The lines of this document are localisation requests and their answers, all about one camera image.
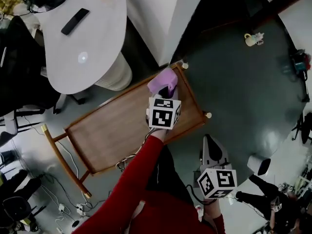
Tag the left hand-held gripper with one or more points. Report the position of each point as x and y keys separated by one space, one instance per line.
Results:
x=161 y=117

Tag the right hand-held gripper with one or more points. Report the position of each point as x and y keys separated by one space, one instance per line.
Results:
x=219 y=179

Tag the purple cloth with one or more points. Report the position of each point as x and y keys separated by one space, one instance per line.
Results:
x=162 y=80

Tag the wooden trolley cart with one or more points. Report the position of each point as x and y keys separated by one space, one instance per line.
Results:
x=109 y=135

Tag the person's left forearm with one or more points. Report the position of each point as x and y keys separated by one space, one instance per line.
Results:
x=139 y=169

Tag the person's right forearm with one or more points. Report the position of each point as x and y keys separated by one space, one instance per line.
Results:
x=213 y=209

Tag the grey cylinder bin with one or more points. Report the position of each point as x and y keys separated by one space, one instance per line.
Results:
x=256 y=163

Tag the person's black trousered legs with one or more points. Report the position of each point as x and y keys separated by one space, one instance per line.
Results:
x=168 y=177

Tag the person's red sweater torso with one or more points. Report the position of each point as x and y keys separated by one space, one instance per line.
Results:
x=158 y=218

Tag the yellow mug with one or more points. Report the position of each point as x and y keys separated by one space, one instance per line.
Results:
x=249 y=41

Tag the black tripod stand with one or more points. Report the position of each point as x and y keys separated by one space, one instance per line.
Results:
x=306 y=128

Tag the white oval table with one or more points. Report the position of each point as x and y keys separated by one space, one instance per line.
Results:
x=97 y=33

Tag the black phone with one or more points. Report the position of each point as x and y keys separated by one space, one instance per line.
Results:
x=75 y=21

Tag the white power strip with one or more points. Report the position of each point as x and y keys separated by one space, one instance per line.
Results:
x=80 y=208

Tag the white charger block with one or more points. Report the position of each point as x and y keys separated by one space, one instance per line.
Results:
x=61 y=208

